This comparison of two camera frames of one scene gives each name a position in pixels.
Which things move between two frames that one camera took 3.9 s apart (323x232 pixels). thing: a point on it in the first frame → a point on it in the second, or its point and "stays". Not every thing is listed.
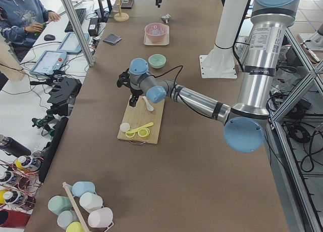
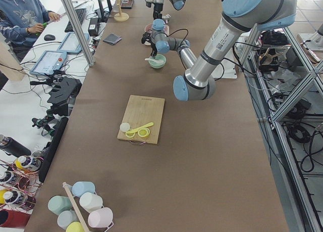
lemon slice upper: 144,132 stays
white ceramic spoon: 150,107 → 156,61
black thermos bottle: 11,146 stays
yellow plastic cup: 74,227 stays
